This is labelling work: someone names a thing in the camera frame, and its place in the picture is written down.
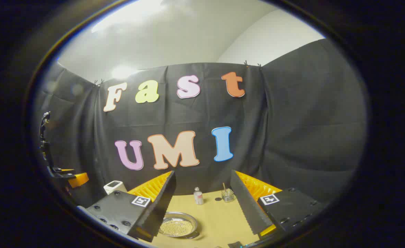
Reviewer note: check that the white box appliance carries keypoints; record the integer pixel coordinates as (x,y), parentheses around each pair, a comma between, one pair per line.
(114,186)

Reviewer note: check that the pile of soybeans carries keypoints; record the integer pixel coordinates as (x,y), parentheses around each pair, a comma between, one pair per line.
(176,228)

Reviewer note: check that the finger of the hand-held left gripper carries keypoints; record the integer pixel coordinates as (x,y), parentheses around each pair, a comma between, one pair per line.
(79,179)

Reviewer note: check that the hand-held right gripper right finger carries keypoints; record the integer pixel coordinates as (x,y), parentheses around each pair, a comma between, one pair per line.
(245,203)

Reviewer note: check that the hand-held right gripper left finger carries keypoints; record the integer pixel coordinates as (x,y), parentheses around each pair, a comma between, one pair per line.
(164,199)

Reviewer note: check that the small glass jar with stick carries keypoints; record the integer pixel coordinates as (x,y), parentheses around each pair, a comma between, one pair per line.
(228,196)

